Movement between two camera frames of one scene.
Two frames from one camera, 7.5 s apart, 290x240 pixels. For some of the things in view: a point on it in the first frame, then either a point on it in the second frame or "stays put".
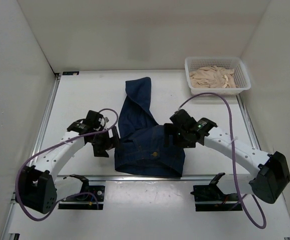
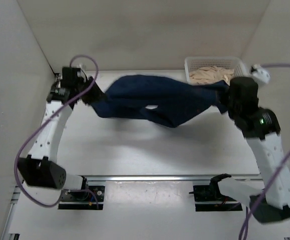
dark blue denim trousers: [139, 147] to [126, 95]
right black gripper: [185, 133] to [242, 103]
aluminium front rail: [132, 178] stays put
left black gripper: [110, 143] to [96, 94]
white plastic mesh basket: [226, 75] stays put
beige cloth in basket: [212, 77] stays put
